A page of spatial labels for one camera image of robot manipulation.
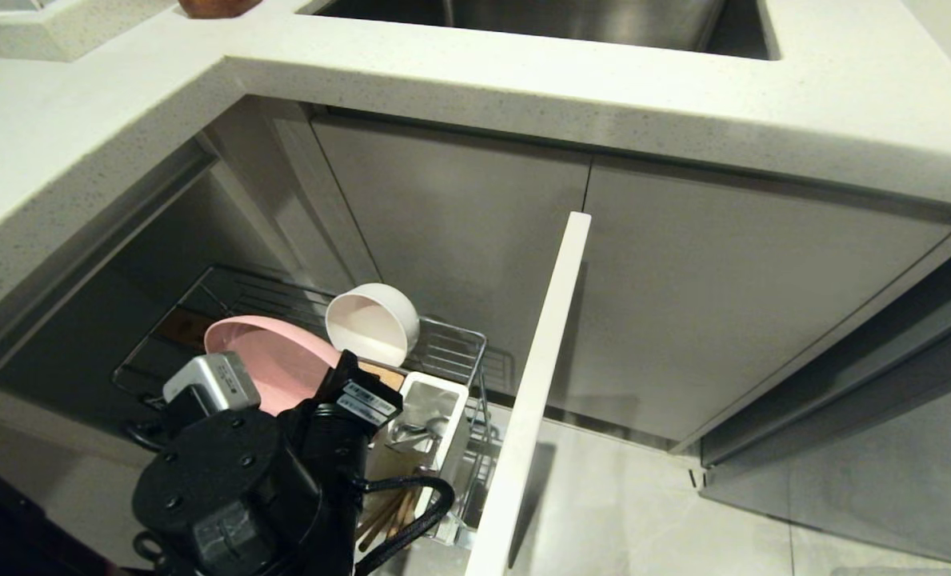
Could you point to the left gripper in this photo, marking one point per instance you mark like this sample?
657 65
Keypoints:
337 436

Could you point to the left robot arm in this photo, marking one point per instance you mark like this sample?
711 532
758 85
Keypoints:
227 488

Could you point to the white pull-out front panel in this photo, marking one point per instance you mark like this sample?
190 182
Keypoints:
535 376

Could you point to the metal spoon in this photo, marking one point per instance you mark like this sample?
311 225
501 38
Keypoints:
413 432

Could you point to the brown wooden board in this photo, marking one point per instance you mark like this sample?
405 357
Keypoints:
383 374

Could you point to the wooden chopstick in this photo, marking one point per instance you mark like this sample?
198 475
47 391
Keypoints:
383 516
401 520

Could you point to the pink plate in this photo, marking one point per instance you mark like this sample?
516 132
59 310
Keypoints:
279 360

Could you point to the white utensil holder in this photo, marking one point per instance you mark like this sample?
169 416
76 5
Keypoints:
443 416

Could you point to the white bowl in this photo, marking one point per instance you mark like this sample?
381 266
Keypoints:
371 320

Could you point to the brown wooden object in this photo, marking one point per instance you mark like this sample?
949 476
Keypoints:
219 6

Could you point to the stainless steel sink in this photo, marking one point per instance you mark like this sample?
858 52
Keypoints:
571 24

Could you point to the dark grey cabinet door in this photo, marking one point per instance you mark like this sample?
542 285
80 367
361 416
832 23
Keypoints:
867 424

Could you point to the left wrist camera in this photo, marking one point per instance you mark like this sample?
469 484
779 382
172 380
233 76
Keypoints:
213 382

